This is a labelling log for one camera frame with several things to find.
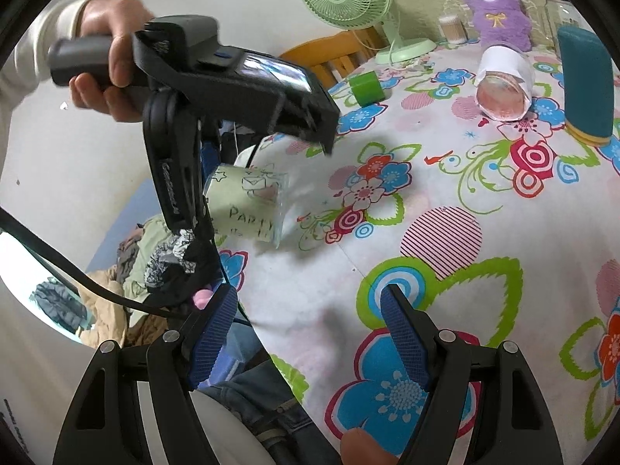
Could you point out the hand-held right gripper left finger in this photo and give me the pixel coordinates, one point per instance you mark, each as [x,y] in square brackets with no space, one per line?
[213,336]

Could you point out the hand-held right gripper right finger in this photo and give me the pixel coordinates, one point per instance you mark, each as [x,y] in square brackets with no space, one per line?
[404,341]

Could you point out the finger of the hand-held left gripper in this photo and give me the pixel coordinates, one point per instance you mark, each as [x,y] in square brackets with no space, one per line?
[172,174]

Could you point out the clear printed plastic cup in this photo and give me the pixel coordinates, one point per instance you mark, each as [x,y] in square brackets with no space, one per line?
[244,213]

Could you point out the person's left forearm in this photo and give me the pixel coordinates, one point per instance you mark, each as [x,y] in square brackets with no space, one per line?
[29,58]

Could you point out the green plastic cup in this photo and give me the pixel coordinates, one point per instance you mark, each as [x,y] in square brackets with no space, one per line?
[365,88]

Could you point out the paper-wrapped clear cup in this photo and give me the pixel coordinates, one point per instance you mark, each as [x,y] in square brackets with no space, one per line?
[503,82]

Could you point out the person's right hand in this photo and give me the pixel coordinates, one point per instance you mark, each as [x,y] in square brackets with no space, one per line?
[368,448]

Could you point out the person's left hand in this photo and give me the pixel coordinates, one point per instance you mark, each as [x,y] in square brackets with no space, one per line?
[109,14]

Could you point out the black crumpled cloth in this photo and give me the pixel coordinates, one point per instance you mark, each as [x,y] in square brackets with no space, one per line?
[186,266]

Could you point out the person's jeans leg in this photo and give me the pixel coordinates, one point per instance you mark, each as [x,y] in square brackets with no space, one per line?
[261,397]

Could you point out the white round stool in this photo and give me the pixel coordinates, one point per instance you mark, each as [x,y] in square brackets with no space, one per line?
[218,431]

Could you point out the wooden chair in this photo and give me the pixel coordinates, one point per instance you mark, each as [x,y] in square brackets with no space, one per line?
[334,60]

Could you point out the pile of clothes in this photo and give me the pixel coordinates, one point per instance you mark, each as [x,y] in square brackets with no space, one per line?
[131,271]

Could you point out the floral tablecloth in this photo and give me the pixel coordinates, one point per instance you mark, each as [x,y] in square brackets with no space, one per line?
[436,213]

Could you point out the dark jacket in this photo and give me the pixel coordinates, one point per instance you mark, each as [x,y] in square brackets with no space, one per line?
[55,305]

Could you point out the cotton swab jar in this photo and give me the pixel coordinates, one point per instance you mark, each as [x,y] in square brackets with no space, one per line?
[453,29]

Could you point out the purple plush toy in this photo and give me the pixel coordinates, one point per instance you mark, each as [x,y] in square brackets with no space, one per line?
[494,9]

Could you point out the teal bottle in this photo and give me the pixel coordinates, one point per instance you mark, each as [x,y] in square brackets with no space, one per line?
[583,87]

